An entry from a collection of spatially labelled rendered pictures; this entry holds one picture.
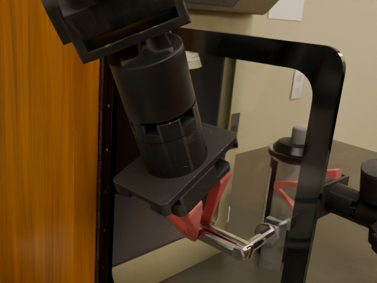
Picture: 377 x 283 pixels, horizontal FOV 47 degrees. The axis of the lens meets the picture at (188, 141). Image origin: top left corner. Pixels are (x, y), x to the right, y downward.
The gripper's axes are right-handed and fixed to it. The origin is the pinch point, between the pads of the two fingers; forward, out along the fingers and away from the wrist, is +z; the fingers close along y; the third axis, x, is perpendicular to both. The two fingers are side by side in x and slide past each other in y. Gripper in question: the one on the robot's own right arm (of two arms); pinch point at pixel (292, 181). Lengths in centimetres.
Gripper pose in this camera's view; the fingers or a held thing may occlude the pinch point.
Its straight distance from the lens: 89.1
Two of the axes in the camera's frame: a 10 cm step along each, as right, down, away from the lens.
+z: -6.8, -2.7, 6.8
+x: -0.9, 9.5, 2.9
